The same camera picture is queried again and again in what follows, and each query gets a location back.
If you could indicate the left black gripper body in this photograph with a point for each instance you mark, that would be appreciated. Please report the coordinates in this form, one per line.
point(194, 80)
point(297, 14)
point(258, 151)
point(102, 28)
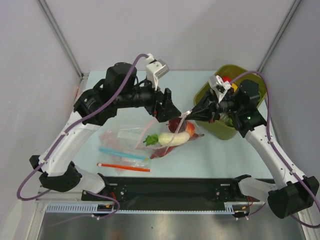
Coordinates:
point(141, 96)

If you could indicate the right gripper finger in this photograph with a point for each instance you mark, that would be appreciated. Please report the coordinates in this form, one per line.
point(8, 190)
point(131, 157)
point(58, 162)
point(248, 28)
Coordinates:
point(211, 117)
point(206, 107)

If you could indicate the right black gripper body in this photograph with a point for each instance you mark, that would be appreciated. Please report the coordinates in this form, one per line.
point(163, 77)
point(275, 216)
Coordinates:
point(215, 107)

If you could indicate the dark red toy peach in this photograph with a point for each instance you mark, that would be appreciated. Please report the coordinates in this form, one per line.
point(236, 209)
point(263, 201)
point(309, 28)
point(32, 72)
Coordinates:
point(174, 123)

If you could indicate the red toy tomato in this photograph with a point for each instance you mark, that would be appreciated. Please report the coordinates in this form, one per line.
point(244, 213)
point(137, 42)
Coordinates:
point(226, 79)

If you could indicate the clear red-zipper bag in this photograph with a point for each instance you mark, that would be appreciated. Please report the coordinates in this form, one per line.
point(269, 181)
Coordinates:
point(155, 127)

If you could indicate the white toy egg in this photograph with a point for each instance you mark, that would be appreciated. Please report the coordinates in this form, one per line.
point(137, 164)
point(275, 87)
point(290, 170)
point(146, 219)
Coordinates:
point(167, 139)

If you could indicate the red toy lobster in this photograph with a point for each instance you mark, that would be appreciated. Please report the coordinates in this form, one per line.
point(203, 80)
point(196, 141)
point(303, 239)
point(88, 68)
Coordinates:
point(159, 153)

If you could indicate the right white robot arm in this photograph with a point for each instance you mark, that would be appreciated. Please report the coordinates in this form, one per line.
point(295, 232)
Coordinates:
point(292, 190)

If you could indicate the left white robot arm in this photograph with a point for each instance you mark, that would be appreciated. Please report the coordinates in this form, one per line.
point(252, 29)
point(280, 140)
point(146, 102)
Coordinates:
point(118, 90)

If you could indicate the bag with blue zipper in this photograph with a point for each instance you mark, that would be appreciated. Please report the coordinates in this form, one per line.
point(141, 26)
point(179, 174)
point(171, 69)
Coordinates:
point(123, 139)

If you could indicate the bag with orange zipper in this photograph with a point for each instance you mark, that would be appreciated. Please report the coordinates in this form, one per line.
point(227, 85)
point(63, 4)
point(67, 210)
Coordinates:
point(122, 162)

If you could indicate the olive green plastic bin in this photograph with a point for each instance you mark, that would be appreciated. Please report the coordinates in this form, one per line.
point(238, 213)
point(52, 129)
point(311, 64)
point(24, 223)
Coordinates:
point(223, 128)

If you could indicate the yellow toy fruit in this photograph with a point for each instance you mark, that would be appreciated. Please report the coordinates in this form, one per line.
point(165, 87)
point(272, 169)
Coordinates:
point(234, 87)

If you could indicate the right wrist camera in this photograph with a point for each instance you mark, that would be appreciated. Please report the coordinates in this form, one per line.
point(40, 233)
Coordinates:
point(220, 87)

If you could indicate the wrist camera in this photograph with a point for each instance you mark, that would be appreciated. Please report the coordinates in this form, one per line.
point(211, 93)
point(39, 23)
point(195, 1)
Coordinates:
point(220, 87)
point(155, 69)

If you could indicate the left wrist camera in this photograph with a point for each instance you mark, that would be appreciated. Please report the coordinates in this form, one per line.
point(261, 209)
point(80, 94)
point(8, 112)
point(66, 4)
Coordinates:
point(155, 69)

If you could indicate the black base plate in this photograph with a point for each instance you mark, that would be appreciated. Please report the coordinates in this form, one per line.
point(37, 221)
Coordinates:
point(173, 194)

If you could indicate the white cable duct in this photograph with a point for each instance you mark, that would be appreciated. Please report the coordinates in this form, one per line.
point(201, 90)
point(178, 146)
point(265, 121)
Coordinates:
point(85, 208)

